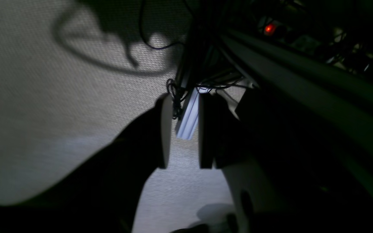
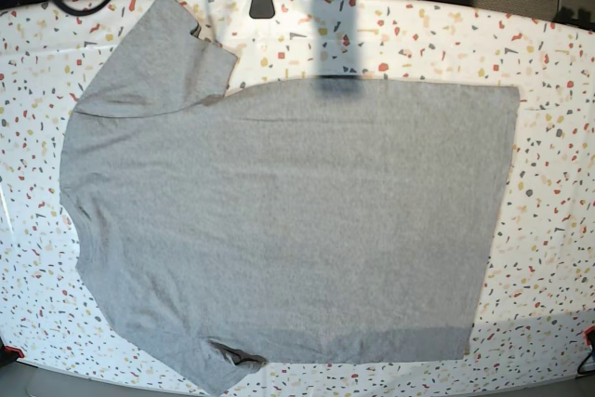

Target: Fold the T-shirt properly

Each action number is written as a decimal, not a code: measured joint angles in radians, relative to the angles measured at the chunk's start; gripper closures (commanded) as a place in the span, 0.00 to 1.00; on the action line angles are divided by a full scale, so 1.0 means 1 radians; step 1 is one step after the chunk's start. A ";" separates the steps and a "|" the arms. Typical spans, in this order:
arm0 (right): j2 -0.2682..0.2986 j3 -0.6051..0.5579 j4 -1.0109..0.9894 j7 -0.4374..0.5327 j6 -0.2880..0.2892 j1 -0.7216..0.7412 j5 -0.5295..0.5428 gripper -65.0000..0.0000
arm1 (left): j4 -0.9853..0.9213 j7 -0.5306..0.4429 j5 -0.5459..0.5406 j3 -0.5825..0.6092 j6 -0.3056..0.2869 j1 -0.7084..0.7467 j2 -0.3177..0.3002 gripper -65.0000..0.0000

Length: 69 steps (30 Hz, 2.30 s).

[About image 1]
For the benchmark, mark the power strip with red light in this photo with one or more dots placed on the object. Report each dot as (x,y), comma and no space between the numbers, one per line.
(272,28)

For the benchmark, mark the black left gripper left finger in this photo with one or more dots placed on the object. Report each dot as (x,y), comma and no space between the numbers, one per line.
(102,194)

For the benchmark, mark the aluminium frame rail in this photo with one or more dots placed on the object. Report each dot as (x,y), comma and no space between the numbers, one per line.
(331,101)

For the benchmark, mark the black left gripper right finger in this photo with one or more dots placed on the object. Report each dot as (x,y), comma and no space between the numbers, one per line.
(288,169)

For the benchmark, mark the grey T-shirt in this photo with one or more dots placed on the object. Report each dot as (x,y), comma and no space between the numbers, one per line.
(73,75)

